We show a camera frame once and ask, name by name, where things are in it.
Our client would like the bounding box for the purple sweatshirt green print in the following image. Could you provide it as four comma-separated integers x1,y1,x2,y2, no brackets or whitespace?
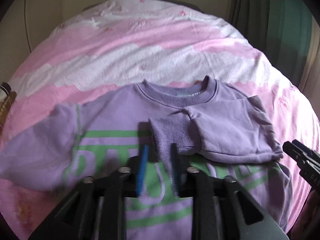
1,77,292,239

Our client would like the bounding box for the pink white floral bedspread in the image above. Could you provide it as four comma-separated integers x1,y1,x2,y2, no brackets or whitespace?
1,0,319,239

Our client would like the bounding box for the green curtain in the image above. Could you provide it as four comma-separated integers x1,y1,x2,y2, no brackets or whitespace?
228,0,319,94

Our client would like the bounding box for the dark headboard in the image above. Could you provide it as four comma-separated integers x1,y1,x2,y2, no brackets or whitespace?
82,0,203,12

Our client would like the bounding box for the beige wardrobe door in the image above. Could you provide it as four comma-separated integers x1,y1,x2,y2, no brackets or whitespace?
1,0,62,82

